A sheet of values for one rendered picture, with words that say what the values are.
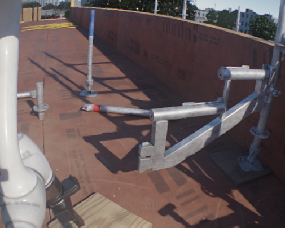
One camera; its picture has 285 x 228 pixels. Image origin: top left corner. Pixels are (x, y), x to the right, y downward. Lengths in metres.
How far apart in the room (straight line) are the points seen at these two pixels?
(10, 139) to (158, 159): 0.72
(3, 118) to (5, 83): 0.07
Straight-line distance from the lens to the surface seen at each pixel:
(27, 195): 0.55
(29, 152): 0.67
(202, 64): 2.07
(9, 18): 0.56
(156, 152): 1.07
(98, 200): 1.14
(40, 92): 1.80
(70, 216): 0.79
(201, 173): 1.39
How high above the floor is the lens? 0.81
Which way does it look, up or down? 26 degrees down
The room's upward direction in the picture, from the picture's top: 5 degrees clockwise
